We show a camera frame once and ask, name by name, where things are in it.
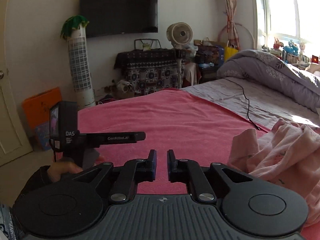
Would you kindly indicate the white tower fan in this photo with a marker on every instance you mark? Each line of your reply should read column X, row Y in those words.
column 80, row 67

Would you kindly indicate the orange folder box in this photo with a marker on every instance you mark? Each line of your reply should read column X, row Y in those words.
column 40, row 105

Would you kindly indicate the grey bed sheet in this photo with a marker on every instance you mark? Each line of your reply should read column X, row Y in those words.
column 225, row 92

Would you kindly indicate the pink hula hoop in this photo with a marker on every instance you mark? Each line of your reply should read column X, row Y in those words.
column 246, row 28

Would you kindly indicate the white kettle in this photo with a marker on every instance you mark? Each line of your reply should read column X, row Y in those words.
column 123, row 86

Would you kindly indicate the patterned cloth covered cabinet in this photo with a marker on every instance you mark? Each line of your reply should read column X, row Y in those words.
column 150, row 72

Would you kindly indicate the red white cloth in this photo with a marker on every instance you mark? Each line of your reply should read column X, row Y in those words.
column 191, row 73

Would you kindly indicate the pink strawberry print pants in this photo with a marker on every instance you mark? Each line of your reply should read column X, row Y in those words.
column 280, row 155

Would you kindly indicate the beige round fan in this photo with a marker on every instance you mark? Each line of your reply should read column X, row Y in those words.
column 180, row 33

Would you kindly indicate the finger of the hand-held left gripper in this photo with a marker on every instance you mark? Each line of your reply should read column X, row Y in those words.
column 117, row 138

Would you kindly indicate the pink blanket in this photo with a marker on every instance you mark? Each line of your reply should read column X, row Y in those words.
column 175, row 120

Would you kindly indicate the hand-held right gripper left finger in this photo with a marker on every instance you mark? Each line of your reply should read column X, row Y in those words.
column 153, row 166

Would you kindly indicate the white doll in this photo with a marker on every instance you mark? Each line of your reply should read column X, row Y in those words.
column 302, row 47

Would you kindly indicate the purple flowered duvet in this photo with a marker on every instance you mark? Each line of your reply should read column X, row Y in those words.
column 270, row 72

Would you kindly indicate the colourful printed box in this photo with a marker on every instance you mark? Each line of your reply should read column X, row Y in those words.
column 210, row 55

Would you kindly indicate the person's left hand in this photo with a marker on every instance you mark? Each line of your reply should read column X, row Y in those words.
column 62, row 170

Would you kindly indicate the black wall television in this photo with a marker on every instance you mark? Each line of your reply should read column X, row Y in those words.
column 117, row 12

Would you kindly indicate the pink toy figure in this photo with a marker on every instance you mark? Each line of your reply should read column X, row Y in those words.
column 276, row 43

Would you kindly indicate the pink patterned curtain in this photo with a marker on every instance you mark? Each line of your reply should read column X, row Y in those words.
column 231, row 10

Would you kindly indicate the window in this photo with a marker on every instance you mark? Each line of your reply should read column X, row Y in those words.
column 290, row 10

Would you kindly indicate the green cloth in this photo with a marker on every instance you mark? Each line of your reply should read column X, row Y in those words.
column 73, row 23

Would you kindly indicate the white door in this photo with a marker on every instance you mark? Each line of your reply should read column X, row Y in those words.
column 10, row 120

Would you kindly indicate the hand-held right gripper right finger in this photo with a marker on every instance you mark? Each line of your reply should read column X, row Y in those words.
column 170, row 166

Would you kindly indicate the blue plush toy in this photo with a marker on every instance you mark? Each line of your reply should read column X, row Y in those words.
column 290, row 48

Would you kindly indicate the yellow paper bag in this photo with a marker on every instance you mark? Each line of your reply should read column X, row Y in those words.
column 230, row 53

